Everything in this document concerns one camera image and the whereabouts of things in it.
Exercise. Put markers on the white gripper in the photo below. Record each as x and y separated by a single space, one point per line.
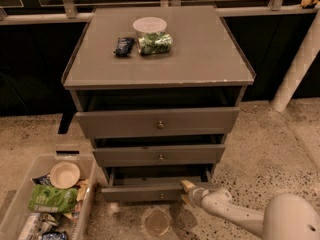
197 194

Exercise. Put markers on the grey bottom drawer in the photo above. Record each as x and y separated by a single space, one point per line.
152 183

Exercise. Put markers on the grey drawer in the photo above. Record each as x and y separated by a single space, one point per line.
159 155
161 122
152 183

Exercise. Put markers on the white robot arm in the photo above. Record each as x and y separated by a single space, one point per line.
286 216

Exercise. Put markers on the grey middle drawer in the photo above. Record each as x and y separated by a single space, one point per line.
159 155

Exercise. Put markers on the grey top drawer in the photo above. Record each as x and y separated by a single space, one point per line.
161 122

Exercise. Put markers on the grey drawer cabinet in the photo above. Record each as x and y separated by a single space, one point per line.
205 68

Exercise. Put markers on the round floor drain cover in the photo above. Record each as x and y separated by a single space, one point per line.
156 222

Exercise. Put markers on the cream bowl in bin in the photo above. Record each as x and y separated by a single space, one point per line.
64 175

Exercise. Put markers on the clear plastic storage bin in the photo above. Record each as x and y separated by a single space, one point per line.
18 212

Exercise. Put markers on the green chip bag in bin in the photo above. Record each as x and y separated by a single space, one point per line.
52 200

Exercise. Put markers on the blue packet in bin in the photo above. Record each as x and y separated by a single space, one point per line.
54 236

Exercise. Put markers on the green snack bag on cabinet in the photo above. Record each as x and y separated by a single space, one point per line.
154 43

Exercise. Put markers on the white packet in bin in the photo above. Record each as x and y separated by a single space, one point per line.
36 225

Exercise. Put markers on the dark blue snack packet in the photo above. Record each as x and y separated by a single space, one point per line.
124 46

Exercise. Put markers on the white plastic bowl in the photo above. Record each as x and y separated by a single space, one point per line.
147 25

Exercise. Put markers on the white diagonal pillar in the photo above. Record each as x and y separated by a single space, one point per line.
303 59

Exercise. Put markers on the yellow object on ledge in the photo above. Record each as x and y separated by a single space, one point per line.
308 3

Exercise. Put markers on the metal railing frame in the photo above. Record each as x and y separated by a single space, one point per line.
160 4

